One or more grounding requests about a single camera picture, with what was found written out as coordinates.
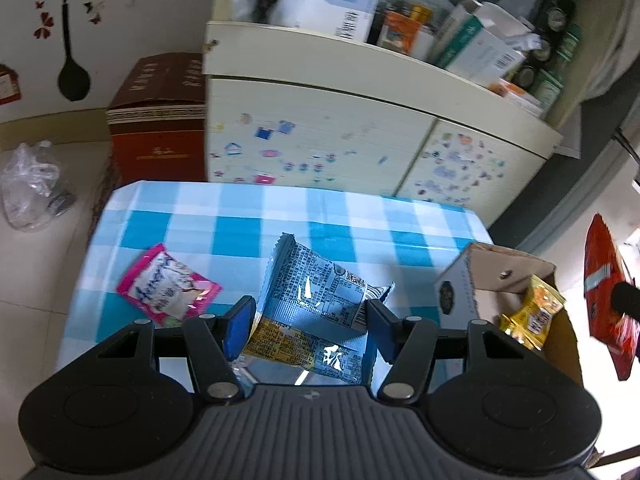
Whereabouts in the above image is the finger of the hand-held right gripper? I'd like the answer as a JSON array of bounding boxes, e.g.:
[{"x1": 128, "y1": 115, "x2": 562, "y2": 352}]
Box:
[{"x1": 611, "y1": 281, "x2": 640, "y2": 325}]

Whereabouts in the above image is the red wall sticker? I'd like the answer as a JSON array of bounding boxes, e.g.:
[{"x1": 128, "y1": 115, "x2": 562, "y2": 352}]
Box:
[{"x1": 0, "y1": 64, "x2": 24, "y2": 107}]

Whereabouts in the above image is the black vase wall sticker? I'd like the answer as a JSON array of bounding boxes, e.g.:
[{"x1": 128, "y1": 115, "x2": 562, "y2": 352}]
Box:
[{"x1": 32, "y1": 0, "x2": 102, "y2": 103}]

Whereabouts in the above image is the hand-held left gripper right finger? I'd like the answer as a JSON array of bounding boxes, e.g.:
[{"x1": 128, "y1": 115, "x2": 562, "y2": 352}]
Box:
[{"x1": 365, "y1": 299, "x2": 543, "y2": 404}]

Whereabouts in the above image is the red snack packet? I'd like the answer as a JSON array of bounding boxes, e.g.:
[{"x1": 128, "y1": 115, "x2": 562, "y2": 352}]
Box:
[{"x1": 582, "y1": 213, "x2": 640, "y2": 382}]

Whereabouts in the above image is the clear plastic bag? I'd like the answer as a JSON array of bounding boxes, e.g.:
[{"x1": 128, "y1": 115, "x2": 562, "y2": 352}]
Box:
[{"x1": 0, "y1": 141, "x2": 78, "y2": 234}]

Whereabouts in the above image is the cream cabinet with stickers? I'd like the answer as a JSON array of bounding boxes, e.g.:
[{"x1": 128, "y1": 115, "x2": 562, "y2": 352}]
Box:
[{"x1": 202, "y1": 0, "x2": 626, "y2": 212}]

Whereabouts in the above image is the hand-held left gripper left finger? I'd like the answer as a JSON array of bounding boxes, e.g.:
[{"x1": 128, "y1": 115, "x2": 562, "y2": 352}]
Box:
[{"x1": 97, "y1": 295, "x2": 258, "y2": 404}]

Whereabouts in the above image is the blue snack packet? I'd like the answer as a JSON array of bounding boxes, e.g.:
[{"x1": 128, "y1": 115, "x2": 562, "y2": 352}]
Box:
[{"x1": 242, "y1": 232, "x2": 396, "y2": 386}]

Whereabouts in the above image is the flat white orange box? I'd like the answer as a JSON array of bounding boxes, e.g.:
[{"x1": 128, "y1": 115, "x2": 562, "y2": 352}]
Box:
[{"x1": 487, "y1": 79, "x2": 544, "y2": 117}]

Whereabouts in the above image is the large white green carton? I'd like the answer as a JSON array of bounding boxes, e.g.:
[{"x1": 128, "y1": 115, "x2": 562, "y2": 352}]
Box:
[{"x1": 435, "y1": 0, "x2": 534, "y2": 87}]

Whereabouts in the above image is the brown cardboard box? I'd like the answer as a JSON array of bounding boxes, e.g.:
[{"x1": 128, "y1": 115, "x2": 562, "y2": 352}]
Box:
[{"x1": 434, "y1": 242, "x2": 584, "y2": 389}]

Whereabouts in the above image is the green tin can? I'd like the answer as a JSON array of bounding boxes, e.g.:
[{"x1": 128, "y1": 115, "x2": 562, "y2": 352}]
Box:
[
  {"x1": 531, "y1": 69, "x2": 565, "y2": 110},
  {"x1": 557, "y1": 24, "x2": 583, "y2": 67}
]

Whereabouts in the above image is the yellow orange snack packet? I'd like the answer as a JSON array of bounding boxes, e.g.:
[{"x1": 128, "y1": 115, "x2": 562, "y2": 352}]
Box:
[{"x1": 497, "y1": 275, "x2": 567, "y2": 352}]

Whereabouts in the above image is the blue white checkered tablecloth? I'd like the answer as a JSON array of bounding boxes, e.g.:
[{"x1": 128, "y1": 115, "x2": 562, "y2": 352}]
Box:
[{"x1": 55, "y1": 180, "x2": 494, "y2": 392}]

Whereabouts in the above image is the pink-edged snack packet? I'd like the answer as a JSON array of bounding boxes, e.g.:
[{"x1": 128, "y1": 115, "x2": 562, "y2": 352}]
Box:
[{"x1": 116, "y1": 243, "x2": 222, "y2": 327}]

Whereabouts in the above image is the white blue tissue box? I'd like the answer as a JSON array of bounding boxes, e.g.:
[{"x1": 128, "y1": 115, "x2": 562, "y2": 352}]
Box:
[{"x1": 272, "y1": 0, "x2": 392, "y2": 44}]

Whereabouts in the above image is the dark red cardboard box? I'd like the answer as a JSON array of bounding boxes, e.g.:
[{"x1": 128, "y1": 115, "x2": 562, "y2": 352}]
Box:
[{"x1": 106, "y1": 52, "x2": 208, "y2": 184}]

